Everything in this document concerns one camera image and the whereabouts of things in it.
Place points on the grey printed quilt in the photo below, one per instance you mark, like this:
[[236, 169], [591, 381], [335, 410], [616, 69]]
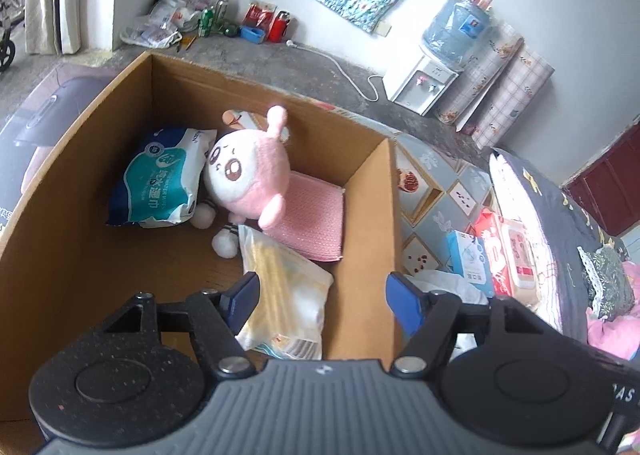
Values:
[[555, 215]]

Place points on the pink wet wipes packet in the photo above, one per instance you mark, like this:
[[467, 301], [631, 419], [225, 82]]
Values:
[[520, 255]]

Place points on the blue plastic object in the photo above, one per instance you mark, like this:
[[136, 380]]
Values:
[[251, 34]]

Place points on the printed bed mat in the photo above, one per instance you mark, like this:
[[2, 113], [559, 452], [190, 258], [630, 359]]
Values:
[[440, 175]]

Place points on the dark red door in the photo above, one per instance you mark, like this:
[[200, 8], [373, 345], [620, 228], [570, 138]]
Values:
[[605, 180]]

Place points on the green cans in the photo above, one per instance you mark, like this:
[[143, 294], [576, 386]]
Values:
[[212, 20]]

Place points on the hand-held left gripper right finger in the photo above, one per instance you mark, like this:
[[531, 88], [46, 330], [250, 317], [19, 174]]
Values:
[[407, 302]]

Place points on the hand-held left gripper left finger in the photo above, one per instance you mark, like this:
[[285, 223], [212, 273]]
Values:
[[242, 302]]

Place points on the checked rolled mat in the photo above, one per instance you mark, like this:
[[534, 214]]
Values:
[[515, 100]]

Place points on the brown cardboard box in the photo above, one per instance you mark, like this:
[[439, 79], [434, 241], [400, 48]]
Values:
[[75, 260]]

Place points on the green patterned lace pillow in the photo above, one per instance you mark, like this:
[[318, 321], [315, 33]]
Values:
[[607, 282]]

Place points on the blue water jug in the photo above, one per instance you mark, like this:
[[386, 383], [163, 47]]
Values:
[[452, 35]]

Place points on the wheelchair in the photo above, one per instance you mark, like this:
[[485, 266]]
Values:
[[10, 10]]

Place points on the pink plush toy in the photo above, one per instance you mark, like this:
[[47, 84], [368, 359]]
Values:
[[250, 170]]

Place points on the white plastic bag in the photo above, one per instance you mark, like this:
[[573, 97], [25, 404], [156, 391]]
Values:
[[450, 282]]

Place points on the pile of white plastic bags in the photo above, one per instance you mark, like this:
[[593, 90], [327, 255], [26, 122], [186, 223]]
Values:
[[155, 27]]

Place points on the blue white small box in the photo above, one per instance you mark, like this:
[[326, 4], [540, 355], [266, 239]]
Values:
[[467, 262]]

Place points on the wall socket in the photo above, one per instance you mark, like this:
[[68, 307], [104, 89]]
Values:
[[383, 28]]

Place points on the blue wet wipes packet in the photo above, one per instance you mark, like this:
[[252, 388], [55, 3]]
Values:
[[160, 180]]

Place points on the red tissue packet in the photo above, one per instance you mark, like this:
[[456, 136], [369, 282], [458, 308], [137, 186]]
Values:
[[487, 250]]

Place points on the yellow clear packet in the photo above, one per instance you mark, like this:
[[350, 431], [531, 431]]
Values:
[[290, 285]]

